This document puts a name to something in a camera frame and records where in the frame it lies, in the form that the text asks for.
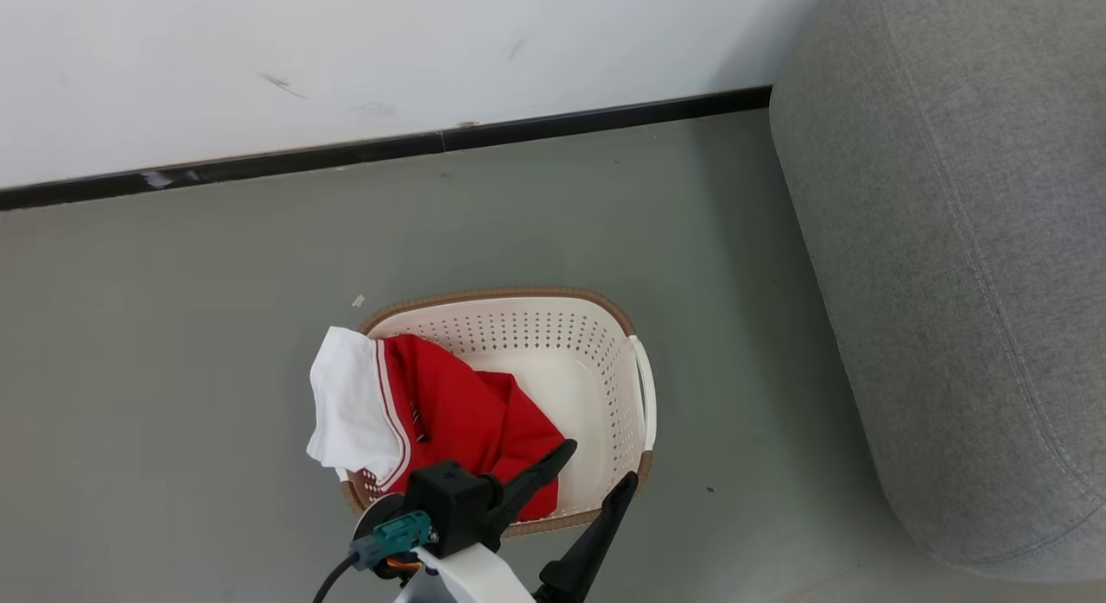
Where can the grey fabric sofa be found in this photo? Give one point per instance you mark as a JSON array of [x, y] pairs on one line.
[[950, 240]]

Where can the black baseboard strip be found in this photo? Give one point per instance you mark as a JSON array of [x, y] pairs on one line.
[[346, 152]]

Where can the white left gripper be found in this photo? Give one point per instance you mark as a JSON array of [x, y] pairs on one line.
[[467, 581]]

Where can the cream perforated laundry basket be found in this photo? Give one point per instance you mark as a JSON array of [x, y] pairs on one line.
[[562, 387]]

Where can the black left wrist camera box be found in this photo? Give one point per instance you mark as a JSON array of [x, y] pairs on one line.
[[449, 499]]

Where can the red and white garment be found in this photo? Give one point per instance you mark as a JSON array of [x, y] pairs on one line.
[[458, 404]]

